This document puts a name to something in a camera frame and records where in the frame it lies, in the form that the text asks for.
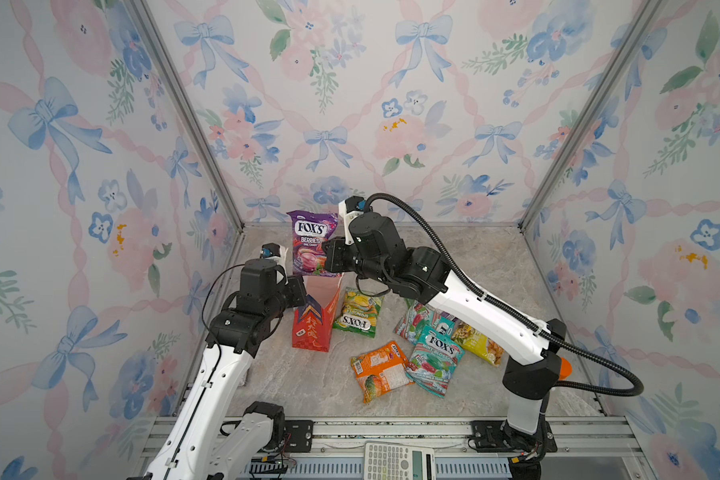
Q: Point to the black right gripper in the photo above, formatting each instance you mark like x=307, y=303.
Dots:
x=335, y=258

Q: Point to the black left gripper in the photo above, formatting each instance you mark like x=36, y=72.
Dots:
x=294, y=283

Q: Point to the red paper gift bag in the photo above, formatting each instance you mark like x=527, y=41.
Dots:
x=313, y=322

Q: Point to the yellow green Fox's packet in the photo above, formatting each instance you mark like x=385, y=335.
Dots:
x=359, y=313

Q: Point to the purple Fox's berries packet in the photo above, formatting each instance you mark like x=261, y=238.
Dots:
x=309, y=232

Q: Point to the teal Fox's candy packet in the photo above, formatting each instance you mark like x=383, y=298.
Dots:
x=433, y=361

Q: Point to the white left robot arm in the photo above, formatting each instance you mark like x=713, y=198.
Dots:
x=249, y=316

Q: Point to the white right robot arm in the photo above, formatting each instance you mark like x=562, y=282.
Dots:
x=430, y=276

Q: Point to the pink fruit candy packet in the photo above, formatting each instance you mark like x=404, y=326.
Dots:
x=418, y=316

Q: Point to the orange snack packet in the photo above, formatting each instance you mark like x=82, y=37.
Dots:
x=380, y=371

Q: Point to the yellow nut snack packet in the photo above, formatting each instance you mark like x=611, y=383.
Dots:
x=477, y=343

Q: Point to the white calculator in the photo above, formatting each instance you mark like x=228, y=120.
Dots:
x=387, y=461

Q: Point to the orange cup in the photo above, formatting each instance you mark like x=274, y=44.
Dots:
x=565, y=369

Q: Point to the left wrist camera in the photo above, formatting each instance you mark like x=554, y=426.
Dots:
x=277, y=253

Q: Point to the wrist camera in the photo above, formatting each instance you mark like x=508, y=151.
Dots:
x=349, y=209
x=277, y=253

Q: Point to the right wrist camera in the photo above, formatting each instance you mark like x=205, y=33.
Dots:
x=349, y=209

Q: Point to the aluminium right corner post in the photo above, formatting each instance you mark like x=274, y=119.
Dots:
x=618, y=64

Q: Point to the aluminium corner post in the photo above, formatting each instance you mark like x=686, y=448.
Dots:
x=618, y=64
x=156, y=47

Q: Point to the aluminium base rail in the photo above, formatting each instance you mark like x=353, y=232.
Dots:
x=333, y=448

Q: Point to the aluminium left corner post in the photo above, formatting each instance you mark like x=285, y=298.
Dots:
x=156, y=47

